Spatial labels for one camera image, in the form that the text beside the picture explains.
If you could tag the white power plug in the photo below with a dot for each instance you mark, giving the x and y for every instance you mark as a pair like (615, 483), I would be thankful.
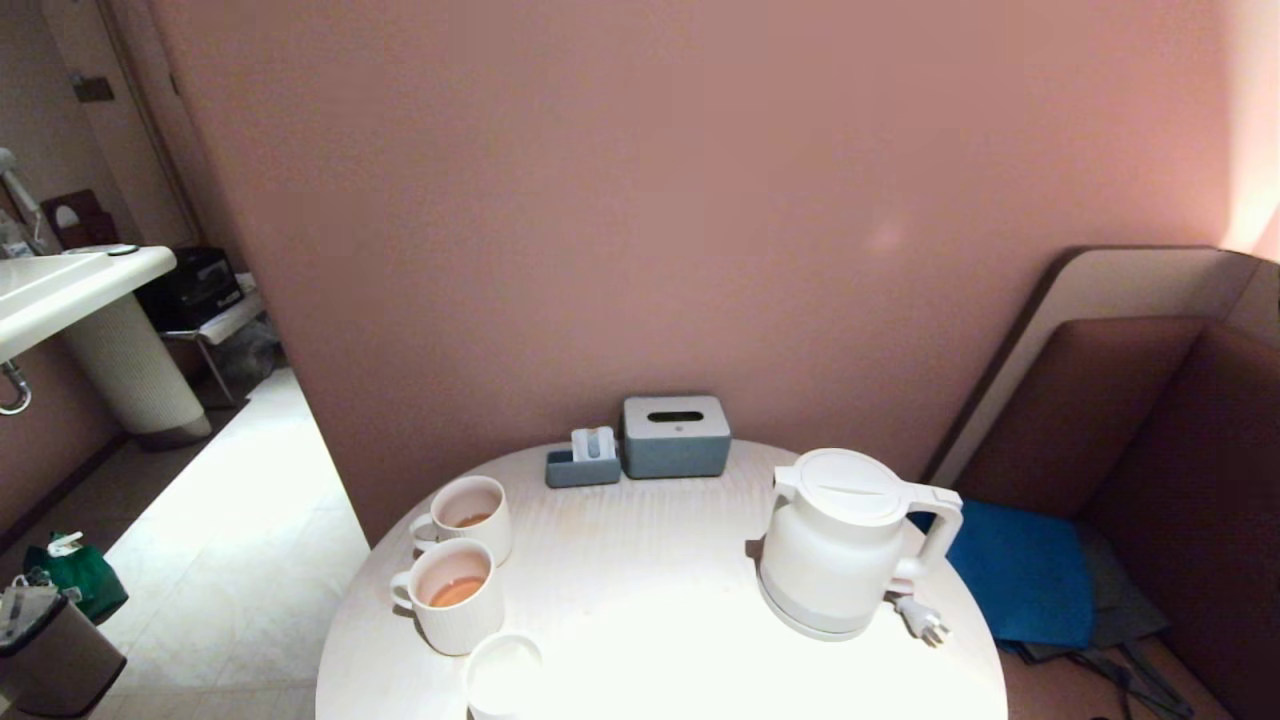
(925, 622)

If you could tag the brown upholstered bench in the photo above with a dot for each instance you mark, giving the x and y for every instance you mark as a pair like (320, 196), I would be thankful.
(1180, 440)

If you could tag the chrome drain pipe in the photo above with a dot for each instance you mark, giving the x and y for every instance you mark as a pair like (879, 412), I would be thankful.
(14, 394)

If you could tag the brown wall holder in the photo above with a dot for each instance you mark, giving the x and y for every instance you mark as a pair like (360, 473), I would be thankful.
(75, 220)

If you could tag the white pedestal sink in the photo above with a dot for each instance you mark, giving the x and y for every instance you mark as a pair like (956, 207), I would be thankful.
(60, 290)

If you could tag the chrome sink faucet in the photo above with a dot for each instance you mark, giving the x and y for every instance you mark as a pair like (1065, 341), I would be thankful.
(15, 192)

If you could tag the grey blue tissue box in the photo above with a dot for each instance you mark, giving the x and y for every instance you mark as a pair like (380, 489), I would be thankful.
(675, 440)

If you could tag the blue folded cloth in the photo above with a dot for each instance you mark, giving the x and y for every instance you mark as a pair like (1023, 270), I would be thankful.
(1020, 570)

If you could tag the white ribbed mug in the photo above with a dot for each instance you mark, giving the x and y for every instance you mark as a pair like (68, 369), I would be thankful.
(455, 610)
(470, 515)

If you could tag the white metal-leg rack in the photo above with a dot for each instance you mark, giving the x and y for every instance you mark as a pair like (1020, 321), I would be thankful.
(225, 319)

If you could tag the grey oval dish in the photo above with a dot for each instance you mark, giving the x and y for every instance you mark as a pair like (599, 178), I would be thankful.
(110, 250)

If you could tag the small grey sachet holder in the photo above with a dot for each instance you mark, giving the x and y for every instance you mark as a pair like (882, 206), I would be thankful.
(580, 472)

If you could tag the grey plastic bag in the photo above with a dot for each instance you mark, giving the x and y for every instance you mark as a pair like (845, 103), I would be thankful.
(248, 359)

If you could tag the dark wall plate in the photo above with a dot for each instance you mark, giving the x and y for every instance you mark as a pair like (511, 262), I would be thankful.
(92, 89)

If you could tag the white sachet packets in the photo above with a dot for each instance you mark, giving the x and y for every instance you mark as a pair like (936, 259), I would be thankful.
(592, 443)

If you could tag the black box appliance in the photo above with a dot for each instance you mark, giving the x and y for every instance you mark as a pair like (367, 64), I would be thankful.
(190, 290)

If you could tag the green bag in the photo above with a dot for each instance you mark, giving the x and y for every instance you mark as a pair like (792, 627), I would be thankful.
(85, 580)

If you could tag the white electric kettle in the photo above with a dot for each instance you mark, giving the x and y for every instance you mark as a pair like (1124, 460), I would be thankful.
(835, 545)

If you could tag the white ribbed sink pedestal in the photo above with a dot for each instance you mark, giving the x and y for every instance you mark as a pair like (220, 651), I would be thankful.
(130, 374)

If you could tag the grey round kettle base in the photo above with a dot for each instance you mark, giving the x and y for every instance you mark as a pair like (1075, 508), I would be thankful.
(805, 628)

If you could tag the brown waste bin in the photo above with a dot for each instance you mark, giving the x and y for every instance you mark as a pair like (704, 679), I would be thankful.
(55, 667)

